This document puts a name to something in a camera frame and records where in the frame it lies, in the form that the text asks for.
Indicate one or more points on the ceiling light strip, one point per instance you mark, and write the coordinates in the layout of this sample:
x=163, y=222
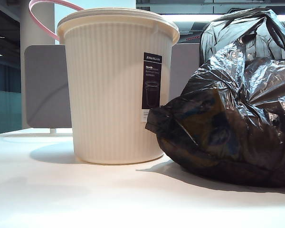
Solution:
x=192, y=17

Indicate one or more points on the black garbage bag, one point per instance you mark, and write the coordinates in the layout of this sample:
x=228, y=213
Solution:
x=228, y=118

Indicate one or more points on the red LED sign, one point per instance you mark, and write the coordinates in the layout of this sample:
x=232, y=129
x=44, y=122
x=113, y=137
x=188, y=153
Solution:
x=194, y=37

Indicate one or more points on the cream ribbed plastic trash can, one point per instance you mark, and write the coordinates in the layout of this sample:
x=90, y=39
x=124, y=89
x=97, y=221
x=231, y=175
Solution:
x=104, y=95

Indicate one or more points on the dark product label sticker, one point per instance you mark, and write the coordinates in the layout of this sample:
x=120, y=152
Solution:
x=151, y=83

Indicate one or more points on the white divider support post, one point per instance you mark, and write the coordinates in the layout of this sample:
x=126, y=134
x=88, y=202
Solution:
x=52, y=130

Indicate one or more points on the rounded-corner desk divider panel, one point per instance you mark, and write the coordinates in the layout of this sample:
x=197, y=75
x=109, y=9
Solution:
x=45, y=90

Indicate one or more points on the long desk divider panel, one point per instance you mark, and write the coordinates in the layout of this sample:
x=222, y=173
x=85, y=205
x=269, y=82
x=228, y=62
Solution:
x=185, y=71

